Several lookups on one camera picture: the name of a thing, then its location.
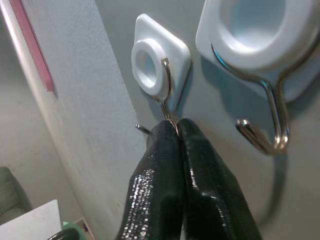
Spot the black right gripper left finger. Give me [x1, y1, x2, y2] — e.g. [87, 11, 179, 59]
[119, 119, 186, 240]

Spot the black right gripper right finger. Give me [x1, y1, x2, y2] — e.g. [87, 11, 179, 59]
[177, 118, 264, 240]

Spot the white plastic folding table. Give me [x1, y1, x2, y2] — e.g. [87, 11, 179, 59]
[0, 199, 64, 240]

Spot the dark green leather sofa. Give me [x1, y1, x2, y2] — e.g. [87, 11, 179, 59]
[0, 166, 33, 219]

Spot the pink tape strip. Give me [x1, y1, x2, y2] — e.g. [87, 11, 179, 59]
[9, 0, 56, 93]

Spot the white adhesive wall hook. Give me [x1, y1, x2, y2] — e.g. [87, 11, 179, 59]
[131, 13, 192, 133]
[195, 0, 320, 157]

